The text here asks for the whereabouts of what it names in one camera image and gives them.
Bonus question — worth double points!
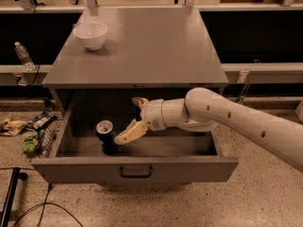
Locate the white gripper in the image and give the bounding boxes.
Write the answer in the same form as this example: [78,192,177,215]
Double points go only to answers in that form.
[114,96,165,145]

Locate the blue pepsi can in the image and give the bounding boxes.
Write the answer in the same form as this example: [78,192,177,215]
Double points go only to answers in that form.
[96,120,118,155]

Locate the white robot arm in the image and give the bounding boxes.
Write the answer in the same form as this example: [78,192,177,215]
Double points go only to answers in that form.
[115,88,303,171]

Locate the grey open top drawer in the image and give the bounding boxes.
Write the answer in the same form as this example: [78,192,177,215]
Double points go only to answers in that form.
[32,90,238,183]

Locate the grey metal cabinet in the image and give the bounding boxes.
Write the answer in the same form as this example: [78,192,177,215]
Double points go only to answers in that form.
[43,7,228,111]

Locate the checkered snack bag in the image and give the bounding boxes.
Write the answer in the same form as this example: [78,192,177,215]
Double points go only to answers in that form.
[41,120,61,158]

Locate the white ceramic bowl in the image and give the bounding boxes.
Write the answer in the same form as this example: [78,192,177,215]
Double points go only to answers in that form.
[73,22,108,50]

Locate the blue white snack bag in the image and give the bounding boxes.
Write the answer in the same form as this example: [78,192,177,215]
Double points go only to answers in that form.
[26,112,57,131]

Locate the green snack bag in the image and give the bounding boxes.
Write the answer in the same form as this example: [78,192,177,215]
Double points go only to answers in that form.
[21,131,45,157]

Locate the yellow snack bag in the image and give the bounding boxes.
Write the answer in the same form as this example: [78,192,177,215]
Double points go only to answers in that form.
[0,119,26,136]

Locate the clear plastic water bottle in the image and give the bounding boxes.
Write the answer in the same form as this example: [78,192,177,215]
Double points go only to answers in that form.
[14,42,35,71]

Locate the black metal stand bar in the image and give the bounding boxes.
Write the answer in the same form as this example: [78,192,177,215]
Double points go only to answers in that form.
[0,167,27,227]

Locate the black drawer handle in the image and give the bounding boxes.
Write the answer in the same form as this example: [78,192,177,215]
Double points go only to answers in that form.
[119,166,152,179]

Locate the black floor cable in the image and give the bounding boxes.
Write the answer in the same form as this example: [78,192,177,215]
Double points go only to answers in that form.
[11,183,84,227]

